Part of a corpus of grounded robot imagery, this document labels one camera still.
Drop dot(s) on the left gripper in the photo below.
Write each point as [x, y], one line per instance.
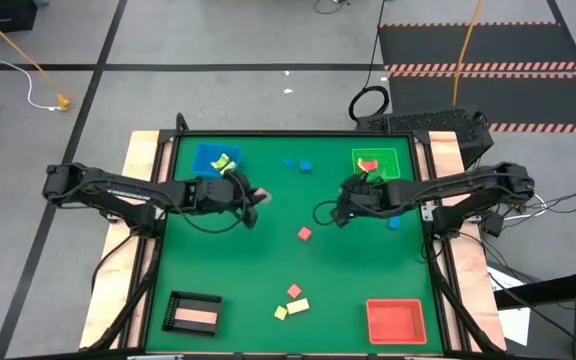
[213, 196]

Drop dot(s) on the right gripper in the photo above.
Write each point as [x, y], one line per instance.
[368, 197]

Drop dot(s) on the yellow cylinder block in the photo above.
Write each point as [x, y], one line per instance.
[218, 162]

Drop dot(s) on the red square block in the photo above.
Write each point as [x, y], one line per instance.
[294, 291]

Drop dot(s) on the long natural wood block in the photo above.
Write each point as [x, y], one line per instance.
[196, 316]

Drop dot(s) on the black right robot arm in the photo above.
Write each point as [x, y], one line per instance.
[468, 187]

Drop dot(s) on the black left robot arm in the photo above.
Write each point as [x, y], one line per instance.
[118, 192]

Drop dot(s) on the red cube block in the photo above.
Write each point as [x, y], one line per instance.
[304, 233]

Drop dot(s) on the green plastic basket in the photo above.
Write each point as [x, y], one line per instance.
[388, 162]

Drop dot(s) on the blue plastic basket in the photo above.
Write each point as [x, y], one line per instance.
[203, 165]

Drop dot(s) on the black perforated computer case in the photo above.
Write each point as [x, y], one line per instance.
[418, 122]

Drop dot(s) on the yellow flat square block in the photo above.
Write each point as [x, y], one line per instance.
[281, 312]

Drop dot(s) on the black plastic basket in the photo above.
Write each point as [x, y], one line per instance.
[193, 300]

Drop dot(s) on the plywood base board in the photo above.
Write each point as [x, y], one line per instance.
[140, 150]

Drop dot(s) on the orange-red plastic basket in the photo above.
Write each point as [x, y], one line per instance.
[396, 322]

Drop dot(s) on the black power adapter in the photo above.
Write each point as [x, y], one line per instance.
[494, 224]

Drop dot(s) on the black hazard-striped floor mat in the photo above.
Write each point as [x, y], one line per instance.
[478, 47]

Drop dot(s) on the white paper sheet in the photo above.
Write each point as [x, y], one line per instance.
[515, 322]

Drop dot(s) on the black floor box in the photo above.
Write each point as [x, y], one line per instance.
[3, 15]

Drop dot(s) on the black table frame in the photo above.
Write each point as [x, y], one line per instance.
[293, 133]

